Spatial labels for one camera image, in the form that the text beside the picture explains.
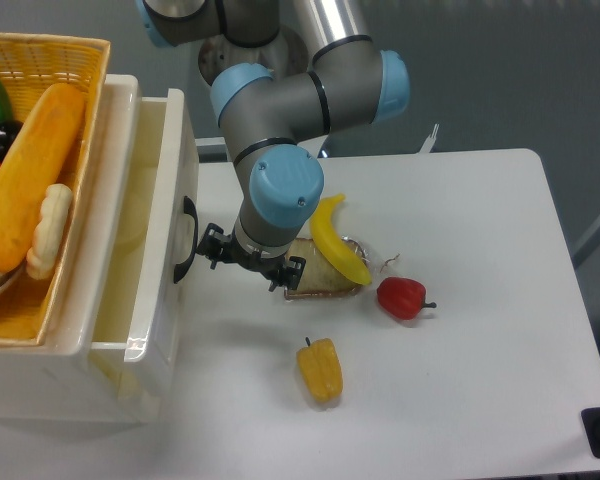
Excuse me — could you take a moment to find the yellow toy banana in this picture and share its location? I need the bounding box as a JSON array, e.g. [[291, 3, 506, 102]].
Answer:
[[309, 193, 372, 286]]

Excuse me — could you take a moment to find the yellow wicker basket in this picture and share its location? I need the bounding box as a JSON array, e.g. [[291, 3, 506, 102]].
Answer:
[[0, 33, 110, 347]]

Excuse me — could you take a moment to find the white top drawer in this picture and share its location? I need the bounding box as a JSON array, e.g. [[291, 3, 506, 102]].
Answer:
[[88, 88, 200, 411]]

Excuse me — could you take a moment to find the toy bread slice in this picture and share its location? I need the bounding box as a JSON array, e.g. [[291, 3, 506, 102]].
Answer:
[[284, 238, 362, 300]]

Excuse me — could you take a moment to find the orange toy baguette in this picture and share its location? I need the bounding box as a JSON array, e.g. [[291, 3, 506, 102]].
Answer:
[[0, 83, 85, 274]]

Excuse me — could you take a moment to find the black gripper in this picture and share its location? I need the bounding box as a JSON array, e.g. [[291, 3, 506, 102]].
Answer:
[[196, 223, 305, 292]]

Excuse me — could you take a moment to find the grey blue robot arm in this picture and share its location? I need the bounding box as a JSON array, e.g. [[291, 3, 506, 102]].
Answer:
[[196, 1, 410, 290]]

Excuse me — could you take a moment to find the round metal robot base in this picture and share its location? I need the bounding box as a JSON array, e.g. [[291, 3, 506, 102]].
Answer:
[[198, 26, 309, 86]]

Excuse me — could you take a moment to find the red toy bell pepper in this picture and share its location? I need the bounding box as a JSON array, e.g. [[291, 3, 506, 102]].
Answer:
[[376, 277, 437, 321]]

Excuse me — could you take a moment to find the white drawer cabinet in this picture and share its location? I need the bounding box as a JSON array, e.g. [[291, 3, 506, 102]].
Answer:
[[0, 74, 142, 423]]

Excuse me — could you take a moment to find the yellow toy bell pepper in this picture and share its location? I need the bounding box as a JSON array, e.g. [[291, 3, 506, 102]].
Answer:
[[296, 337, 343, 403]]

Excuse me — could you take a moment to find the cream toy croissant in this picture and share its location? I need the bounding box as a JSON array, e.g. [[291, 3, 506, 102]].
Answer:
[[26, 183, 73, 280]]

